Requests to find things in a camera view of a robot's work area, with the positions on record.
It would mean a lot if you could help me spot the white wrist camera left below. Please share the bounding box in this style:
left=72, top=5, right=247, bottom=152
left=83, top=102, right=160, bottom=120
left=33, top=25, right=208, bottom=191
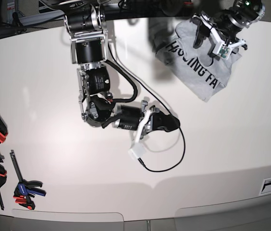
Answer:
left=212, top=43, right=233, bottom=60

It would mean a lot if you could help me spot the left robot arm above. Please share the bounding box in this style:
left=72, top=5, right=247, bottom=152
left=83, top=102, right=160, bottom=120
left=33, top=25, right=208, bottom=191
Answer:
left=192, top=0, right=266, bottom=59

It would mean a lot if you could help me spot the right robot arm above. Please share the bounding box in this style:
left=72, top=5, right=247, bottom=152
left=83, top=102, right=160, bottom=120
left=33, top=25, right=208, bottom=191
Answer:
left=43, top=0, right=180, bottom=139

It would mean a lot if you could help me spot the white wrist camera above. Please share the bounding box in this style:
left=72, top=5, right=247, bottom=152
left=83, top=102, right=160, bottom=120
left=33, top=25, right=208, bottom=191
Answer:
left=128, top=143, right=146, bottom=160
left=212, top=43, right=233, bottom=60

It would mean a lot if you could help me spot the black camera cable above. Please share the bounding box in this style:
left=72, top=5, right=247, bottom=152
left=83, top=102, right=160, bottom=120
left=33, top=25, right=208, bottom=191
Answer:
left=108, top=45, right=186, bottom=173

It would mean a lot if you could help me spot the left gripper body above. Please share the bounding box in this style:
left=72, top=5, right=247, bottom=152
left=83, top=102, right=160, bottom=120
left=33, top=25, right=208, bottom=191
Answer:
left=192, top=13, right=248, bottom=52

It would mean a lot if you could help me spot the grey T-shirt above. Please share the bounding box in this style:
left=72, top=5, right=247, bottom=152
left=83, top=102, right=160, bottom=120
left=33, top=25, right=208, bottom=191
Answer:
left=153, top=19, right=241, bottom=102

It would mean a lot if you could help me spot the blue bar clamp on table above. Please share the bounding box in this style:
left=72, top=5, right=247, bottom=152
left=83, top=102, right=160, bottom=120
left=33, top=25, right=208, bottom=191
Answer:
left=10, top=150, right=46, bottom=210

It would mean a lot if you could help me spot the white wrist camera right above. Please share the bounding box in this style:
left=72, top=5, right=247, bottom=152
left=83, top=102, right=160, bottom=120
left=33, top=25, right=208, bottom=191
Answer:
left=128, top=143, right=146, bottom=160

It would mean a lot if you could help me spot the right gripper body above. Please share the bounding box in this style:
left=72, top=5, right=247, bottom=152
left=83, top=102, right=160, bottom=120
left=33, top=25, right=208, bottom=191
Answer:
left=133, top=100, right=160, bottom=142

